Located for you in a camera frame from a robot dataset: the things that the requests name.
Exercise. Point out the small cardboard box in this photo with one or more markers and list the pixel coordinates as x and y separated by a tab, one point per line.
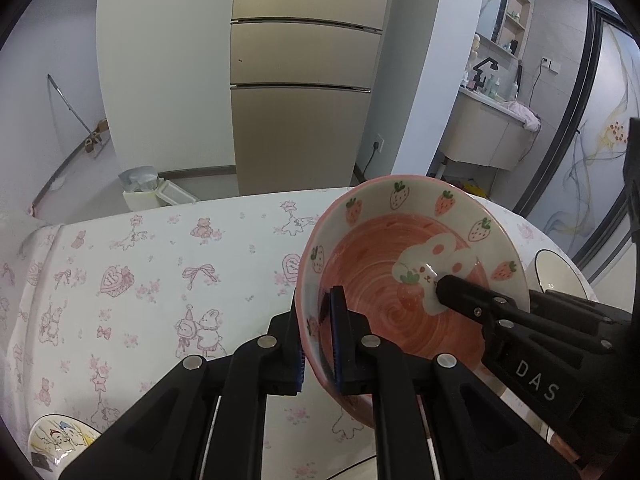
103	126

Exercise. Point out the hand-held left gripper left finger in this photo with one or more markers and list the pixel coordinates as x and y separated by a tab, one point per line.
301	371

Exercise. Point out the pale doll figurine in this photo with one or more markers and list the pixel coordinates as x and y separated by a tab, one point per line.
475	52

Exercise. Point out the pale green bottle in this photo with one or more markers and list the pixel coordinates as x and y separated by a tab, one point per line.
493	87

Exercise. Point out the white black-rimmed bowl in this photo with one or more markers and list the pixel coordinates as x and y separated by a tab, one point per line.
560	270

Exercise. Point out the black framed glass door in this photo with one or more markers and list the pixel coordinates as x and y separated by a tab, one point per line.
605	160

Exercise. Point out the beige refrigerator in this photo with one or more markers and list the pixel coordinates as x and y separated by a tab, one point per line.
300	135

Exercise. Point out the white trash bin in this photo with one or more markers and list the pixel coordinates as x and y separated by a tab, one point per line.
145	201

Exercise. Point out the mop with metal pole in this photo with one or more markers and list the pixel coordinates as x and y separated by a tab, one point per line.
75	110

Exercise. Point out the pink towel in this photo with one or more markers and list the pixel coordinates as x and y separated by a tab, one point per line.
522	112

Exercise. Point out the pink printed tablecloth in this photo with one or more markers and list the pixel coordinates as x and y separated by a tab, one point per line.
150	285

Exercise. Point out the white cartoon cat plate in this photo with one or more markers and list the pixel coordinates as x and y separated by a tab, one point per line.
55	440
360	472

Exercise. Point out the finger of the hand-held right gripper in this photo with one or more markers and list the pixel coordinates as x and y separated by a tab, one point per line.
580	312
465	297

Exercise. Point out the beige bathroom vanity cabinet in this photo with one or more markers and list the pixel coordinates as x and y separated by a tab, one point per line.
475	130

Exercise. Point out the wall mirror cabinet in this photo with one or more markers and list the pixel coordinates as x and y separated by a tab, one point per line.
515	20

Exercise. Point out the pink strawberry ceramic bowl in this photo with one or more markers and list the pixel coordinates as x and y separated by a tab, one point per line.
380	270

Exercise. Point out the black faucet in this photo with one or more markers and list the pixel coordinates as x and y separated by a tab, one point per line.
482	67

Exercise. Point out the white bathroom wall socket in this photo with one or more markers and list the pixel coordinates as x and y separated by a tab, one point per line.
550	64

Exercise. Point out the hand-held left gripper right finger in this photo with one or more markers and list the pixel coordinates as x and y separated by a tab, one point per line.
335	342

